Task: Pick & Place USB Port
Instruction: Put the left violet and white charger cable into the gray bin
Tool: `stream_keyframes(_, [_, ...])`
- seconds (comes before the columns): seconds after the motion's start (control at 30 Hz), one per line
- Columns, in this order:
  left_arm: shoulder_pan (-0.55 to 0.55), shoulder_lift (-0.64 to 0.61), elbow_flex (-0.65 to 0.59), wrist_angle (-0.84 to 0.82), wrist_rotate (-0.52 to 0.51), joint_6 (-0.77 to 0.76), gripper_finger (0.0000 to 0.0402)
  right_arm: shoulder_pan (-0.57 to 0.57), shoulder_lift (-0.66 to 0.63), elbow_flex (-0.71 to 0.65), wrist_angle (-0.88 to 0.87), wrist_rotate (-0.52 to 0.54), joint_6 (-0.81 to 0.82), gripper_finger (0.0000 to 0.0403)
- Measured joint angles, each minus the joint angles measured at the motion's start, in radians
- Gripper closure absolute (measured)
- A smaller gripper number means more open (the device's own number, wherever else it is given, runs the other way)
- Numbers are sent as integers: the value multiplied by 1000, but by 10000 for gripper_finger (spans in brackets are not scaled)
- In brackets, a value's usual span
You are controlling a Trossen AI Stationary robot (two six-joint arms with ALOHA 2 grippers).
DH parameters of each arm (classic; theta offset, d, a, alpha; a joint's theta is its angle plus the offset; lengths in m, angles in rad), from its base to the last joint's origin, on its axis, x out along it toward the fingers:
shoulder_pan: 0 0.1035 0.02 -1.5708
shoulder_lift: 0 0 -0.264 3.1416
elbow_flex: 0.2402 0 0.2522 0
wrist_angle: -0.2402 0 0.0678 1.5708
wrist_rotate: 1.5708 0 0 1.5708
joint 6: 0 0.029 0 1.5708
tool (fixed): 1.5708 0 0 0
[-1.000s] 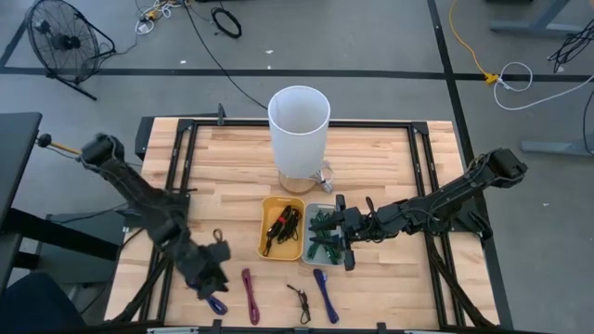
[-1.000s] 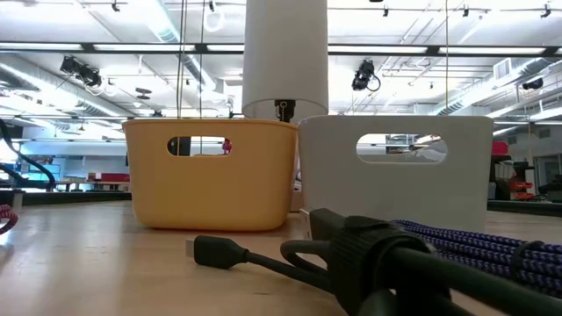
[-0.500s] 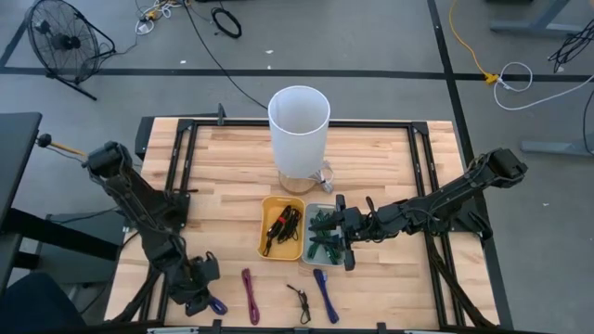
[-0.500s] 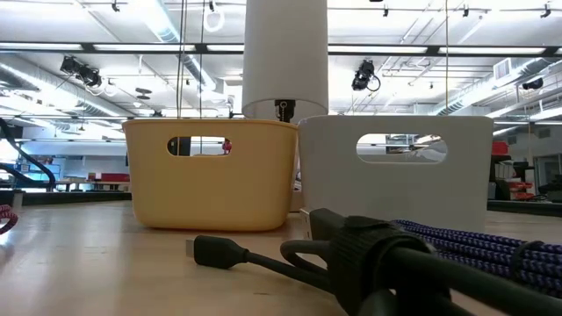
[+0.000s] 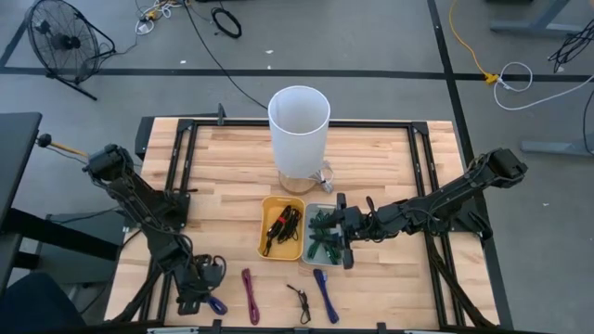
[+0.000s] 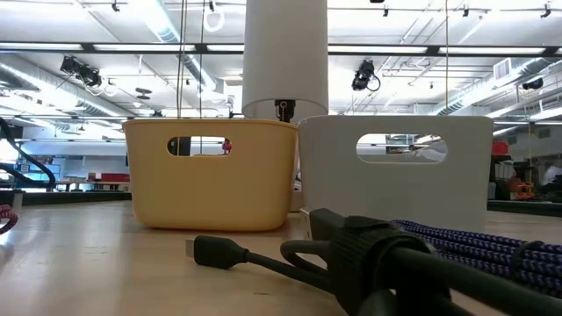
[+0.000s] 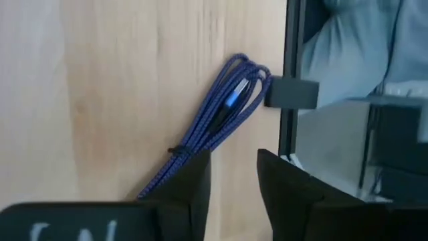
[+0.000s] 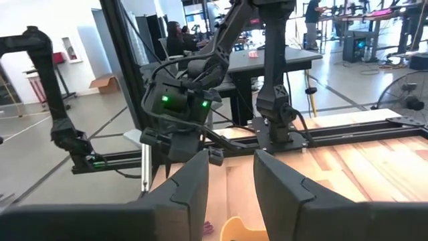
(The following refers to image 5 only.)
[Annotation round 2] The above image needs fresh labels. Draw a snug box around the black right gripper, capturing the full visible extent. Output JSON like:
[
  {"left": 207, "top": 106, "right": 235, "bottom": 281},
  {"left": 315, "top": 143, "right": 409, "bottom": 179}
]
[{"left": 308, "top": 192, "right": 380, "bottom": 271}]

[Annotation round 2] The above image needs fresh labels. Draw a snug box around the green braided USB cable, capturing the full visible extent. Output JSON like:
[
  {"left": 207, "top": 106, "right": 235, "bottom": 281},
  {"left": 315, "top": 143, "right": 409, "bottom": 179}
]
[
  {"left": 308, "top": 209, "right": 340, "bottom": 233},
  {"left": 307, "top": 238, "right": 326, "bottom": 261},
  {"left": 322, "top": 240, "right": 343, "bottom": 265}
]

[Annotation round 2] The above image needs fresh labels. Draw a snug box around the thin black USB cable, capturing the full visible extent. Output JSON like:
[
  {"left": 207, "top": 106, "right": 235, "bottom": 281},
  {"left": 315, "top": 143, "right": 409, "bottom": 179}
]
[
  {"left": 286, "top": 283, "right": 312, "bottom": 326},
  {"left": 278, "top": 211, "right": 303, "bottom": 245}
]

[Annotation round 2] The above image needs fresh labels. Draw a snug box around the black cable with red tie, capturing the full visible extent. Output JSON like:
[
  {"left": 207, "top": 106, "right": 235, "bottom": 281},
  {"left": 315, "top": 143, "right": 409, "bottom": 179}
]
[{"left": 262, "top": 204, "right": 293, "bottom": 258}]

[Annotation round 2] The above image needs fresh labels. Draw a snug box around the magenta braided USB cable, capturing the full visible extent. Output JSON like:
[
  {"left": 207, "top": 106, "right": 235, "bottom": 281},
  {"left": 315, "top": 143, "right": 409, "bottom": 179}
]
[{"left": 240, "top": 267, "right": 261, "bottom": 327}]

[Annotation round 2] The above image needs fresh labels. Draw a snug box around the grey plastic bin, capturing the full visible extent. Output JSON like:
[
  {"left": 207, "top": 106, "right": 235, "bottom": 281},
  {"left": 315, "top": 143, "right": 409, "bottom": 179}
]
[{"left": 301, "top": 201, "right": 347, "bottom": 267}]

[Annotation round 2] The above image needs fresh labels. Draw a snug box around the wooden lamp base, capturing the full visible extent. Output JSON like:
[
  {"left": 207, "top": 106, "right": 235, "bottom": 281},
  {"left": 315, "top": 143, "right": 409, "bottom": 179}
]
[{"left": 277, "top": 169, "right": 321, "bottom": 196}]

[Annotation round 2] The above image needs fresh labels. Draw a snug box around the yellow plastic bin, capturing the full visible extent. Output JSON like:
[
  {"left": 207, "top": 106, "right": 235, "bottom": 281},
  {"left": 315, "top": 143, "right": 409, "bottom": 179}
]
[{"left": 256, "top": 194, "right": 307, "bottom": 262}]

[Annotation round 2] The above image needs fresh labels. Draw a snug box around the white cylindrical lamp shade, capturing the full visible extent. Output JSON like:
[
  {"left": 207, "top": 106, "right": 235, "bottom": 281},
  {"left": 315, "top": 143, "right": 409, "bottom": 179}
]
[{"left": 267, "top": 84, "right": 332, "bottom": 180}]

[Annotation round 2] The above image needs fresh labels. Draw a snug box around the dark blue chair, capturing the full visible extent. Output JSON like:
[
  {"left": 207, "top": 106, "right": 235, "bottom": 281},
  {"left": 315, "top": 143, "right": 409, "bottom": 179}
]
[{"left": 0, "top": 271, "right": 87, "bottom": 334}]

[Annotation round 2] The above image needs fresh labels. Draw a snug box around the wooden stick with black knob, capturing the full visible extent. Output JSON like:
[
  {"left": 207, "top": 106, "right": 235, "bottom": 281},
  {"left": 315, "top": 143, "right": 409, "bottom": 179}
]
[{"left": 35, "top": 133, "right": 89, "bottom": 159}]

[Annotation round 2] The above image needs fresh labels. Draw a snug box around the black desk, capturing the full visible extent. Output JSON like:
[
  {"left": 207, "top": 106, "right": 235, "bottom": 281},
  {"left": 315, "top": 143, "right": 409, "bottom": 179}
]
[{"left": 0, "top": 110, "right": 123, "bottom": 298}]

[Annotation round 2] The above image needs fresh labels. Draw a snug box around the grey desk leg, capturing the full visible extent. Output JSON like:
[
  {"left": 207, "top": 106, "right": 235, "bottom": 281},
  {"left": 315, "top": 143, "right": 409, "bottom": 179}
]
[
  {"left": 489, "top": 0, "right": 594, "bottom": 38},
  {"left": 520, "top": 87, "right": 594, "bottom": 158}
]

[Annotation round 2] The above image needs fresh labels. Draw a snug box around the black floor fan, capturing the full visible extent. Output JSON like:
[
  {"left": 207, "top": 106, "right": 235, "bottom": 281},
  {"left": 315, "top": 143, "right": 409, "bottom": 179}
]
[{"left": 25, "top": 0, "right": 117, "bottom": 102}]

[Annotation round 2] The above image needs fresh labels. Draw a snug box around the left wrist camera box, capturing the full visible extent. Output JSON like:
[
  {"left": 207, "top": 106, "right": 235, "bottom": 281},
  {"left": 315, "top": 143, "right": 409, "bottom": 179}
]
[{"left": 199, "top": 253, "right": 227, "bottom": 289}]

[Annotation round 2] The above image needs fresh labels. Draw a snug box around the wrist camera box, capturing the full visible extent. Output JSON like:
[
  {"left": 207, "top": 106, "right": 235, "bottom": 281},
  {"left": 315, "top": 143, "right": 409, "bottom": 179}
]
[
  {"left": 345, "top": 207, "right": 364, "bottom": 228},
  {"left": 199, "top": 253, "right": 227, "bottom": 289}
]

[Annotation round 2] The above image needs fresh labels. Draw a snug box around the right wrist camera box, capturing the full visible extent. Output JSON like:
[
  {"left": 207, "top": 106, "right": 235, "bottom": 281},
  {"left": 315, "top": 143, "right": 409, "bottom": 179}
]
[{"left": 345, "top": 207, "right": 364, "bottom": 228}]

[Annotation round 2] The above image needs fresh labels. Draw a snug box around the clear lamp cord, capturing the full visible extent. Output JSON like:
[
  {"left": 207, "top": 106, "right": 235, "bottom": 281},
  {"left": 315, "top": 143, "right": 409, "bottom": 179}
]
[{"left": 315, "top": 160, "right": 336, "bottom": 195}]

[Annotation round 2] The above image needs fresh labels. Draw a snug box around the black aluminium table frame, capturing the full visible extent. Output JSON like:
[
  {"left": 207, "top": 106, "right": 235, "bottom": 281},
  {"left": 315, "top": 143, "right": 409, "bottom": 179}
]
[{"left": 110, "top": 104, "right": 516, "bottom": 334}]

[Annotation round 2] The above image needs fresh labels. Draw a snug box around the long black floor cable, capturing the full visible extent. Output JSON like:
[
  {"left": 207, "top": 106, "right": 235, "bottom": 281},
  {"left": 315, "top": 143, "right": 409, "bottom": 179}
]
[{"left": 183, "top": 0, "right": 269, "bottom": 111}]

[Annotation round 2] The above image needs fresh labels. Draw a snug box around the coiled black floor cable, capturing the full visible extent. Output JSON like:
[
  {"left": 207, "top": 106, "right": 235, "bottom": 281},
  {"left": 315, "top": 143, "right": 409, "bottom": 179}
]
[{"left": 211, "top": 6, "right": 243, "bottom": 40}]

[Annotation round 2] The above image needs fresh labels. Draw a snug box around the yellow extension cord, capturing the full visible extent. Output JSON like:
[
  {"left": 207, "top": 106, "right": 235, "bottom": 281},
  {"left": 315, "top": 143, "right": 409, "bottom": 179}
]
[{"left": 447, "top": 0, "right": 501, "bottom": 85}]

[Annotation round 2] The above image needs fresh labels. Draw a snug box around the white floor cable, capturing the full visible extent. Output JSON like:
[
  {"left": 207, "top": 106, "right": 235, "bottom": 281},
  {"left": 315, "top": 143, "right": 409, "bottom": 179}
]
[{"left": 492, "top": 60, "right": 594, "bottom": 112}]

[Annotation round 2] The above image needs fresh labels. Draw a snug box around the white and yellow cable tangle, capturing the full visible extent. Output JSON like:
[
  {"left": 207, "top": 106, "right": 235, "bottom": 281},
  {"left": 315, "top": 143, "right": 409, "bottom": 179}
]
[{"left": 134, "top": 0, "right": 185, "bottom": 37}]

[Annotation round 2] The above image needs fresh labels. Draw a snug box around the black cable bundle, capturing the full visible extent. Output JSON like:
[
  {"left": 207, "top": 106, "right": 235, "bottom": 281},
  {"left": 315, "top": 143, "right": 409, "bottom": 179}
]
[{"left": 547, "top": 18, "right": 594, "bottom": 74}]

